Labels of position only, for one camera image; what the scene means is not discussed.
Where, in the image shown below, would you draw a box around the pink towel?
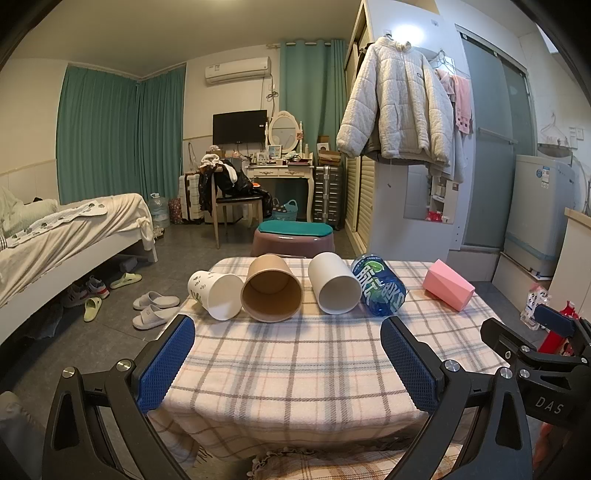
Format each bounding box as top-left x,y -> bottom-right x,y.
436,69 -> 475,136

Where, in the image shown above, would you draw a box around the dark ribbed suitcase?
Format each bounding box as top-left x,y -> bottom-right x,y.
312,164 -> 345,230

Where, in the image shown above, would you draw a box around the oval white mirror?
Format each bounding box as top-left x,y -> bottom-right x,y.
266,110 -> 301,154

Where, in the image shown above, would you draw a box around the cream dressing table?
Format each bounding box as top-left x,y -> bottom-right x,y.
244,161 -> 316,223

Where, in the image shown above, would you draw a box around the white quilted jacket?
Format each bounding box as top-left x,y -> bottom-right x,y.
335,35 -> 456,165

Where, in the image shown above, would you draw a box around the white red snack packet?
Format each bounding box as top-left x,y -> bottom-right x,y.
520,282 -> 553,331

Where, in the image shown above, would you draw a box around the plaid blanket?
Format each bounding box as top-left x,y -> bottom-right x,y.
147,255 -> 505,480

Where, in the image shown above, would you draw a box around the white cup with green print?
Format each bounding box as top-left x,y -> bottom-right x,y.
187,270 -> 245,322

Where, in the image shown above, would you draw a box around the bed with beige cover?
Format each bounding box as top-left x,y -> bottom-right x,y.
0,186 -> 158,348

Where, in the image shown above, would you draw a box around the plain white cup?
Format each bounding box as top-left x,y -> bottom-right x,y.
307,251 -> 363,316

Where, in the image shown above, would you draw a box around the green seat cushion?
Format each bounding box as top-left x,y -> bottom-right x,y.
257,220 -> 332,239

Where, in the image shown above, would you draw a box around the white wardrobe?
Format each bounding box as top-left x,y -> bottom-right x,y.
344,0 -> 463,251

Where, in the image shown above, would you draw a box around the wooden counter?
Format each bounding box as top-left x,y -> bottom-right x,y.
549,207 -> 591,320

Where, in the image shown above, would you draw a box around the white washing machine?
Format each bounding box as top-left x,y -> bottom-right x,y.
502,154 -> 579,278

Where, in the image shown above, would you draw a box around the large water jug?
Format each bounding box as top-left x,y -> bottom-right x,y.
148,192 -> 171,230

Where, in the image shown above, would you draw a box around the pink angular cup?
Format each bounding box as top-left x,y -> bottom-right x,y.
422,259 -> 476,313

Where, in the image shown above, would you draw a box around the frosted glass door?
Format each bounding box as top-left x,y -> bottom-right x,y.
456,25 -> 539,253

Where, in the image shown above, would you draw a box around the wooden chair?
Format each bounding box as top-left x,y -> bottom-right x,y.
211,172 -> 264,250

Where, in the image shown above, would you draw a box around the grey sneaker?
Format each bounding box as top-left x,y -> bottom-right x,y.
86,275 -> 110,299
61,283 -> 91,309

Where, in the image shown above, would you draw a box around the green curtain by wardrobe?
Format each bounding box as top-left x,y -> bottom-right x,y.
279,39 -> 348,154

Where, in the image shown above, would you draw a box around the white air conditioner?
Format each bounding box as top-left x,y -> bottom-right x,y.
204,56 -> 273,85

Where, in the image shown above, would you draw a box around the white base board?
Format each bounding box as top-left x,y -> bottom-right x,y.
491,251 -> 556,302

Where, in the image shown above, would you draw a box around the cardboard boxes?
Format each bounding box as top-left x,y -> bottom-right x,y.
316,135 -> 345,167

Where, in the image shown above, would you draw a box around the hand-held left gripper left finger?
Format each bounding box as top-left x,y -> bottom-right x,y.
43,314 -> 197,480

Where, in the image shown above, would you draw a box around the grey cloth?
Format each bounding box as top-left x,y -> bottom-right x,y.
0,391 -> 44,480

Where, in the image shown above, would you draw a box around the green window curtain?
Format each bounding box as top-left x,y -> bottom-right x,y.
137,65 -> 187,195
55,64 -> 140,205

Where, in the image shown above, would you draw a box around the red bottle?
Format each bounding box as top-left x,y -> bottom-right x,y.
537,300 -> 583,357

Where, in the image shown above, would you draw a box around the brown paper cup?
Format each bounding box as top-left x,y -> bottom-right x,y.
240,253 -> 304,323

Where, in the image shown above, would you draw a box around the grey slipper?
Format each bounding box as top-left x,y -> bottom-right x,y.
132,291 -> 181,311
132,305 -> 179,330

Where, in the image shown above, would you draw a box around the wire clothes hanger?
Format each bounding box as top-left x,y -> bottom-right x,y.
540,110 -> 571,140

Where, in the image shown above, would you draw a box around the purple stool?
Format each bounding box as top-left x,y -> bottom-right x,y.
251,225 -> 337,260

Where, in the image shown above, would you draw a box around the black television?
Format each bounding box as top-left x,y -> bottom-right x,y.
212,109 -> 269,145

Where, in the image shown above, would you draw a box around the white suitcase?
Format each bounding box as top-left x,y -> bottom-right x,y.
177,171 -> 204,225

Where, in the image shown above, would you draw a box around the pile of clothes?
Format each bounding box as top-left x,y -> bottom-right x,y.
198,154 -> 274,219

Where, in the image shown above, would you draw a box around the teal basket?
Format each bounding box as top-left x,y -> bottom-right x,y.
271,198 -> 300,222

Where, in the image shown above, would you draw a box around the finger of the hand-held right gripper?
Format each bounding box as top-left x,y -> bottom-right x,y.
479,318 -> 539,367
534,305 -> 591,358

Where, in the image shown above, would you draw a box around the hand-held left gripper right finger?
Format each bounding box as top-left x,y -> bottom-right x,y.
379,316 -> 534,480

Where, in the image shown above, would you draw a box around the white dotted blanket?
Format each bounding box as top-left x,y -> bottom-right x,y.
8,200 -> 110,246

